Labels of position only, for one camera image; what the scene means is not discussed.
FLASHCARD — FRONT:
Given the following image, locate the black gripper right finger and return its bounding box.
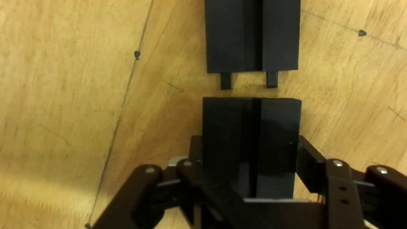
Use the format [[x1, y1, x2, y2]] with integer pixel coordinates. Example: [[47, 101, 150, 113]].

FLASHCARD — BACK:
[[296, 136, 327, 193]]

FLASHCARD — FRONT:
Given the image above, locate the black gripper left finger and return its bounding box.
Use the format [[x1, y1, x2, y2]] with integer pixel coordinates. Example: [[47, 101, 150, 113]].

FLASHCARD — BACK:
[[190, 135, 202, 163]]

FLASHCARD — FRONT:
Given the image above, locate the black rail piece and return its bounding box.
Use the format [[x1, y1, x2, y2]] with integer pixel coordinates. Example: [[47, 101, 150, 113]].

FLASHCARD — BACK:
[[205, 0, 302, 89], [202, 98, 302, 198]]

